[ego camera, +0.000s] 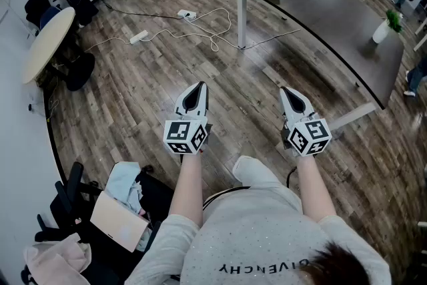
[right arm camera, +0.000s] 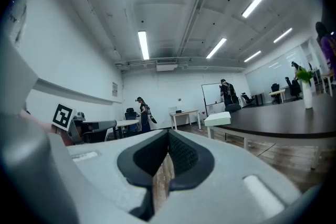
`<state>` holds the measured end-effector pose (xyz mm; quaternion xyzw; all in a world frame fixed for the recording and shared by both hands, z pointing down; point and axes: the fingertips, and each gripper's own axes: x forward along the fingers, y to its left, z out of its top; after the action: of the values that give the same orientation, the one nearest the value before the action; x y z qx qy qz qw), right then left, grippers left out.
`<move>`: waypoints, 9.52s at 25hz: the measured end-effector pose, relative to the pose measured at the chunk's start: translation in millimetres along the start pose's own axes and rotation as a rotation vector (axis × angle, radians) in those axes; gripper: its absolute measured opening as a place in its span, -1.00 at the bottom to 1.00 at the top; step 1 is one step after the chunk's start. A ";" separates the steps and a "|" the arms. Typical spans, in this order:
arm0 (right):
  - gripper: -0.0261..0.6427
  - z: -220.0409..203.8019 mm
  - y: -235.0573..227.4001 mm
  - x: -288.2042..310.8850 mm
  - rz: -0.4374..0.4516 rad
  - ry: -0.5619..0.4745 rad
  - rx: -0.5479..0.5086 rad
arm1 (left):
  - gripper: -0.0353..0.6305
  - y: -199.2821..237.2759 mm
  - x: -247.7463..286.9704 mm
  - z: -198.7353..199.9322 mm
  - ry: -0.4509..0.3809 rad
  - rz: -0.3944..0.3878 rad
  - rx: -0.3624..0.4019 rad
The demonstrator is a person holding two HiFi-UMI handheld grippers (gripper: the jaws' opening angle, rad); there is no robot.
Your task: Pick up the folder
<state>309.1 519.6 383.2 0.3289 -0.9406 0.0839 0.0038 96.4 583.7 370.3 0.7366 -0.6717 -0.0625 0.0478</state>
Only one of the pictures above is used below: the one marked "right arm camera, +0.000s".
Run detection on green plant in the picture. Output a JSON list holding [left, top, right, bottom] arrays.
[[295, 67, 315, 87]]

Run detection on person's left forearm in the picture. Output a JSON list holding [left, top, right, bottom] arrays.
[[20, 110, 73, 146]]

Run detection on round white table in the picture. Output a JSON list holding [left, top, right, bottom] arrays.
[[114, 119, 140, 140]]

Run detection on person's white shirt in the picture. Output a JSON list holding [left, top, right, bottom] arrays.
[[0, 0, 40, 116]]

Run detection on whiteboard on black stand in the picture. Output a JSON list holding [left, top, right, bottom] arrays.
[[201, 83, 226, 116]]

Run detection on light wooden table white legs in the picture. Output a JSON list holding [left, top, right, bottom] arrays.
[[169, 109, 202, 131]]

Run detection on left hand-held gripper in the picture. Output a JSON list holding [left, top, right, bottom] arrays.
[[51, 103, 118, 145]]

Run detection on small dark table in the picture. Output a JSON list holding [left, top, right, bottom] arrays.
[[253, 91, 264, 106]]

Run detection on pale green box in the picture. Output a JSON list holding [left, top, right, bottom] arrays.
[[204, 111, 232, 128]]

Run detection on ceiling tube light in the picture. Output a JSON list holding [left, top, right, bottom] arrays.
[[272, 28, 293, 44], [138, 30, 150, 60], [244, 50, 262, 63], [206, 38, 227, 59], [241, 0, 274, 19]]

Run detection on black office chair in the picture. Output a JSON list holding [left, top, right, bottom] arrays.
[[124, 108, 139, 137], [270, 83, 280, 104], [241, 92, 256, 108], [285, 77, 303, 101]]

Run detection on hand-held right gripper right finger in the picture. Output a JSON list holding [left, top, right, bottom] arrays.
[[157, 130, 302, 224]]

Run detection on white vase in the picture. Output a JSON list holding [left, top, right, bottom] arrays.
[[301, 80, 313, 109]]

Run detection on white air conditioner unit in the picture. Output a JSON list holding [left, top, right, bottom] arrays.
[[156, 58, 180, 72]]

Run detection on small light table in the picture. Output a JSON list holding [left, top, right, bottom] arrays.
[[268, 89, 286, 104]]

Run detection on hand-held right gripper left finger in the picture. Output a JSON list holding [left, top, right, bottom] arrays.
[[67, 130, 169, 224]]

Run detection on white frame table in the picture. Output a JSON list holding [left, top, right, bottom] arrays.
[[321, 72, 336, 94]]

